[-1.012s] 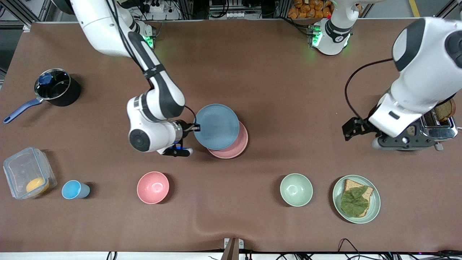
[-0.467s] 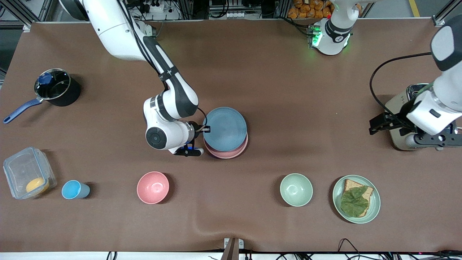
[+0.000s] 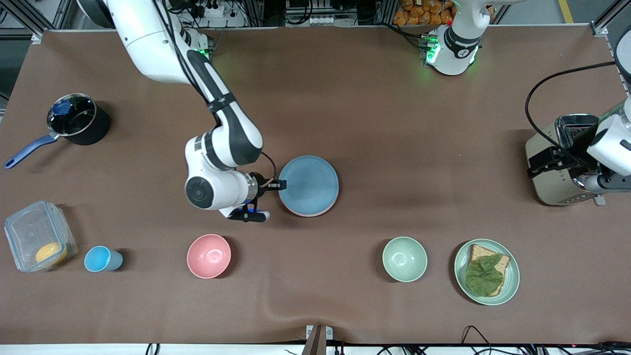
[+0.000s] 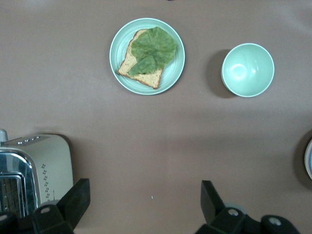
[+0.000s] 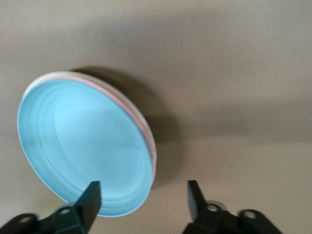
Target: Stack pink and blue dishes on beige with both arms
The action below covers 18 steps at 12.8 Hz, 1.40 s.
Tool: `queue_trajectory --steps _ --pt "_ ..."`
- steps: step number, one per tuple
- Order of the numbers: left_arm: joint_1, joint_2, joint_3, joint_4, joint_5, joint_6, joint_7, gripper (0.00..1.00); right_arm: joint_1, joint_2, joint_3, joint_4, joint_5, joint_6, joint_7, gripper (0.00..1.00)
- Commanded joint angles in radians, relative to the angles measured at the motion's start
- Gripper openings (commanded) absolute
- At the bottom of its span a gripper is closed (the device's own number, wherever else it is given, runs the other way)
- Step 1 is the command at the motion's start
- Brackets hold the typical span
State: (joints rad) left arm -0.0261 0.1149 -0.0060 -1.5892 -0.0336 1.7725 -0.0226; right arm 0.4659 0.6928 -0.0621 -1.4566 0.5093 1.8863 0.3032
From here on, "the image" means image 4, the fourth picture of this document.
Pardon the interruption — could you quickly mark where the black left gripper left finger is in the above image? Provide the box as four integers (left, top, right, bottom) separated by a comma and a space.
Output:
31, 178, 90, 234

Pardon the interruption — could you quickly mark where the brown bread slice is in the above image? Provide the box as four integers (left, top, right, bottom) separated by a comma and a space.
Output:
116, 28, 164, 90

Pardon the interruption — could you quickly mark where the beige plate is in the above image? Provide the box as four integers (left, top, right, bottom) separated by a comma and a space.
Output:
303, 138, 312, 181

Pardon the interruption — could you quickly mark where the green bowl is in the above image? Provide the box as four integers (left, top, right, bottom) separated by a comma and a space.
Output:
221, 43, 275, 98

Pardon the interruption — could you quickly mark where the green lettuce leaf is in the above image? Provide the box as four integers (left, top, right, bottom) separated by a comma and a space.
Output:
128, 26, 177, 77

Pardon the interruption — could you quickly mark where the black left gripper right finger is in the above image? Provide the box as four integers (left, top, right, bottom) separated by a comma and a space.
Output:
195, 180, 247, 234

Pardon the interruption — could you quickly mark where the beige and chrome toaster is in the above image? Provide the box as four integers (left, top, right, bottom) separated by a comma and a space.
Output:
0, 133, 74, 219

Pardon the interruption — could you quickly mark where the green plate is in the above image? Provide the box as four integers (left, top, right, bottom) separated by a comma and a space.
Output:
109, 17, 186, 96

